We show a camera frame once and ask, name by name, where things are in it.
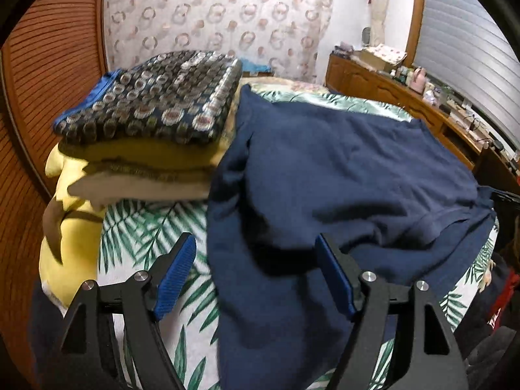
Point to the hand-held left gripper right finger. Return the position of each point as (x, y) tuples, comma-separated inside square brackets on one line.
[(335, 276)]

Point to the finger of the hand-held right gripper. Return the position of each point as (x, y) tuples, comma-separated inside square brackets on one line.
[(508, 202)]

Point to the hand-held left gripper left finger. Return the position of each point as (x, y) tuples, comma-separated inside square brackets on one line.
[(174, 280)]

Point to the navy blue printed t-shirt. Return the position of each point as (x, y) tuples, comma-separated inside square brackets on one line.
[(325, 170)]

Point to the green leaf-print blanket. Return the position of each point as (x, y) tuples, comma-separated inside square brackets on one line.
[(134, 227)]

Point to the beige folded garment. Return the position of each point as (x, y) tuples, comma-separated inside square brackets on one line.
[(142, 189)]

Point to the yellow pillow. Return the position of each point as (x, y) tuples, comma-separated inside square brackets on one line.
[(77, 252)]

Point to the person's dark red clothing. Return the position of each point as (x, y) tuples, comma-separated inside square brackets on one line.
[(495, 325)]

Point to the pink thermos jug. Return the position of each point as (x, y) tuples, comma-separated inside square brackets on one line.
[(418, 80)]

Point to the wooden sideboard cabinet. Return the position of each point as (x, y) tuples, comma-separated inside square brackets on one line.
[(386, 89)]

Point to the grey window blind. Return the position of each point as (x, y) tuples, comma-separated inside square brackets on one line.
[(467, 28)]

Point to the dark circle-patterned folded garment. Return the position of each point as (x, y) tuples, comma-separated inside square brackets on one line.
[(162, 97)]

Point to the white floral cloth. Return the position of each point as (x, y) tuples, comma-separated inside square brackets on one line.
[(390, 52)]

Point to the floral bed sheet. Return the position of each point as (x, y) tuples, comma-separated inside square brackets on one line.
[(292, 86)]

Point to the open cardboard box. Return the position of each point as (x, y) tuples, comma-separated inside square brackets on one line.
[(369, 61)]

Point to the small round fan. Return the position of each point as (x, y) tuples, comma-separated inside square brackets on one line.
[(366, 35)]

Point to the blue plastic bag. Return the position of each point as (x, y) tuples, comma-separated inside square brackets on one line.
[(254, 67)]

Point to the beige tied side curtain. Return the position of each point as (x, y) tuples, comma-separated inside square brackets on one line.
[(378, 4)]

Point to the brown louvred wooden wardrobe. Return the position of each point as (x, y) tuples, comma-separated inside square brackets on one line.
[(48, 69)]

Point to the sheer circle-print curtain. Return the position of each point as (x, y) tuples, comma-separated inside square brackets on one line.
[(223, 16)]

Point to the wooden window frame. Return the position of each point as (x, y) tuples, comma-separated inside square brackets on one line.
[(416, 8)]

